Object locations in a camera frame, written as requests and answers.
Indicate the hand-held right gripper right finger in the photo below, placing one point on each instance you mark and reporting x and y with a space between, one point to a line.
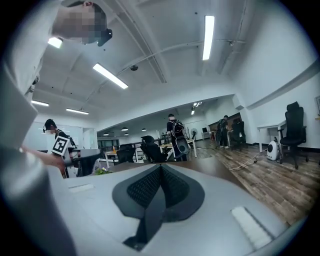
220 207

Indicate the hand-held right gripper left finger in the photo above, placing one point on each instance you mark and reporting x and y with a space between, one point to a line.
95 207

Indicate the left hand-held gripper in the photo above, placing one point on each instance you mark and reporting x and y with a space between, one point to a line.
60 146

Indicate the person's left forearm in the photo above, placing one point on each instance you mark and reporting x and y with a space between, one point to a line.
47 158

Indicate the black metal railing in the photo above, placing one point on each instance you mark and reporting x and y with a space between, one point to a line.
103 145

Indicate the wooden-top white-legged desk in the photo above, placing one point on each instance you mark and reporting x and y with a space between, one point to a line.
110 153
192 141

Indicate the ceiling tube light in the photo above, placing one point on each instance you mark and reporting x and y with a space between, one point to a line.
208 37
77 111
40 103
55 42
110 75

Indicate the black white-rimmed capsule backpack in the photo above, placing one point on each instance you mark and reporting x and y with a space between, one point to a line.
182 148

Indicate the white capsule backpack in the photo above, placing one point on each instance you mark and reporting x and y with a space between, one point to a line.
272 151

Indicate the small computer monitor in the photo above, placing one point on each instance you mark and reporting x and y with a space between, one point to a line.
205 130

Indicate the black standing fan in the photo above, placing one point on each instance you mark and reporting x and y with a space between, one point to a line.
193 132

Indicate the white desk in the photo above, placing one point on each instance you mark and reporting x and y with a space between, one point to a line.
268 126

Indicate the ceiling track spotlight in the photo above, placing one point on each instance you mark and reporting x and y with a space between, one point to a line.
193 110

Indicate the person's white shirt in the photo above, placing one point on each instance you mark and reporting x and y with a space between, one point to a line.
27 50

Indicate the person's head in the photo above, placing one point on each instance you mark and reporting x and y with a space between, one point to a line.
75 22

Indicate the monitor showing text lines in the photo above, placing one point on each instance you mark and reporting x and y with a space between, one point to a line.
318 105

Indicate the dark ceiling dome camera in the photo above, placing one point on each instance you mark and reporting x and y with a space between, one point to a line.
134 67

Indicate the black head-worn camera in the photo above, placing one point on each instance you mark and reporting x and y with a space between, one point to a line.
106 37

